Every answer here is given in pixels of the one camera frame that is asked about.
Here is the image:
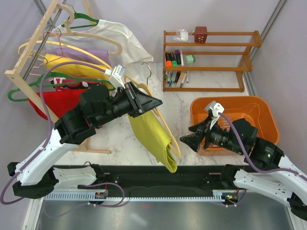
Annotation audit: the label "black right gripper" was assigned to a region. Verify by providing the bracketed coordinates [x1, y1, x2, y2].
[179, 114, 244, 154]

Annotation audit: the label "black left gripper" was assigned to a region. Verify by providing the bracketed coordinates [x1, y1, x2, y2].
[94, 81, 163, 128]

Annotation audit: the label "yellow velvet hanger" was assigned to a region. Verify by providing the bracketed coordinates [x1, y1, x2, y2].
[124, 62, 181, 158]

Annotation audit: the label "yellow-green trousers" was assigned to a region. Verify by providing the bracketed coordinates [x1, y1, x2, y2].
[128, 111, 177, 173]

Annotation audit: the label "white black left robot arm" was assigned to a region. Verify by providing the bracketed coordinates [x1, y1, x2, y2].
[8, 82, 163, 199]

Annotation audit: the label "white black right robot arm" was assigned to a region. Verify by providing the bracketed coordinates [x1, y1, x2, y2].
[179, 117, 307, 220]

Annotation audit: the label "cream plastic hanger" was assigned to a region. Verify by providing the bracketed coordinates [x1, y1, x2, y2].
[18, 40, 113, 69]

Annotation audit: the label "green velvet hanger lower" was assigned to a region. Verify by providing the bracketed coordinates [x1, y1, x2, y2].
[7, 72, 115, 102]

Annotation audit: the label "green velvet hanger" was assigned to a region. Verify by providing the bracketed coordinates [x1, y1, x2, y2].
[72, 12, 99, 29]
[7, 72, 115, 102]

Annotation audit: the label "beige wooden hanger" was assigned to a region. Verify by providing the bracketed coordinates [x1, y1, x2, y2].
[25, 3, 123, 56]

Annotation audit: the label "green velvet hanger top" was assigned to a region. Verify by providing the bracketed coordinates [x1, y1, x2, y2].
[72, 12, 99, 29]

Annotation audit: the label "markers on lower shelf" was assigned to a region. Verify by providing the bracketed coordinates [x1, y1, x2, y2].
[164, 70, 189, 88]

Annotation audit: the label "orange highlighter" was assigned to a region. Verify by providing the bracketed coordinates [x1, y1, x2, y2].
[165, 52, 172, 67]

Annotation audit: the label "green highlighter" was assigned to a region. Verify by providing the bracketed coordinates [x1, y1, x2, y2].
[169, 53, 177, 67]

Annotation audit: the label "white t-shirt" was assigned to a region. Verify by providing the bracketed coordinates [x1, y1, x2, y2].
[48, 19, 154, 81]

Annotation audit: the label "purple cap marker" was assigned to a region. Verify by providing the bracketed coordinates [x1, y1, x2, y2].
[175, 49, 181, 65]

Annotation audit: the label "pink white pen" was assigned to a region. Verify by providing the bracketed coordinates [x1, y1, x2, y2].
[180, 50, 184, 67]

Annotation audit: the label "green eraser block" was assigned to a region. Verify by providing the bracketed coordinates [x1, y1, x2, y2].
[186, 55, 196, 64]

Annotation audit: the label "orange plastic basket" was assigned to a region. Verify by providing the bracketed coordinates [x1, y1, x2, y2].
[190, 96, 280, 145]

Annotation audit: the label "wooden desk shelf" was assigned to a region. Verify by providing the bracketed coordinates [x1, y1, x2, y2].
[162, 30, 262, 92]

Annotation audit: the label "small white plastic item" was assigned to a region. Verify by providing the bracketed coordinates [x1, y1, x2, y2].
[174, 29, 189, 42]

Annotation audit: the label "red garment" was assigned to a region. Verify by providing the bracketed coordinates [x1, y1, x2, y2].
[27, 88, 101, 120]

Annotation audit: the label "purple garment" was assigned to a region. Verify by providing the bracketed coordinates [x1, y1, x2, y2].
[46, 47, 110, 65]

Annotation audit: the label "pink patterned garment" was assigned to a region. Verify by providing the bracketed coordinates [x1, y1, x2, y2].
[49, 77, 98, 91]

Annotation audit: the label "yellow garment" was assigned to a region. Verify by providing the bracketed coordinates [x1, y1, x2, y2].
[44, 54, 109, 83]

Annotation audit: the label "brown cube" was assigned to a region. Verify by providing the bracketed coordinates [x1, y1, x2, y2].
[194, 26, 208, 43]

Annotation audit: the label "wooden clothes rack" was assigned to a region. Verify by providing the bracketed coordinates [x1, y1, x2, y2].
[5, 0, 112, 154]

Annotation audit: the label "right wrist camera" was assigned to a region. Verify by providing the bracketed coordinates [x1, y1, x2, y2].
[205, 101, 224, 130]

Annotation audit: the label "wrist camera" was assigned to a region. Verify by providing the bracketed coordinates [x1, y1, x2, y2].
[205, 101, 224, 130]
[105, 65, 126, 88]

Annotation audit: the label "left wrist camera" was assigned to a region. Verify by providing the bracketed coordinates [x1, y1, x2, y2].
[105, 65, 126, 88]

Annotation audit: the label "cable tray rail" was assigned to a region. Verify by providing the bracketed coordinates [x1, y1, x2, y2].
[44, 189, 238, 202]

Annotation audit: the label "pink wire hanger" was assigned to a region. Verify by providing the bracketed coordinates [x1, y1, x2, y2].
[28, 30, 116, 77]

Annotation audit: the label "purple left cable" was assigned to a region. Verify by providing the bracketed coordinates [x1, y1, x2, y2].
[0, 61, 108, 206]

